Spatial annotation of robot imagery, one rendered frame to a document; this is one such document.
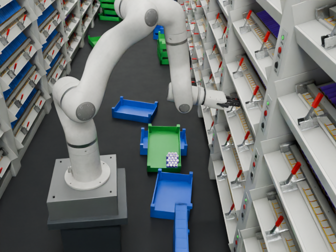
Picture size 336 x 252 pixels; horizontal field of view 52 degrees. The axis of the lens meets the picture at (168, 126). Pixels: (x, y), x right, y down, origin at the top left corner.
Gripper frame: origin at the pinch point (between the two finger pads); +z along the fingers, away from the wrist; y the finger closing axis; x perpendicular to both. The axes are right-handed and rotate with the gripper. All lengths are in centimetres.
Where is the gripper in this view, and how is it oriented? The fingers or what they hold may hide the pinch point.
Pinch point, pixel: (235, 102)
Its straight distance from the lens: 160.8
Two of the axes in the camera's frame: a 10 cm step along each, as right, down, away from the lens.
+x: 1.8, -8.2, -5.3
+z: 9.8, 1.4, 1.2
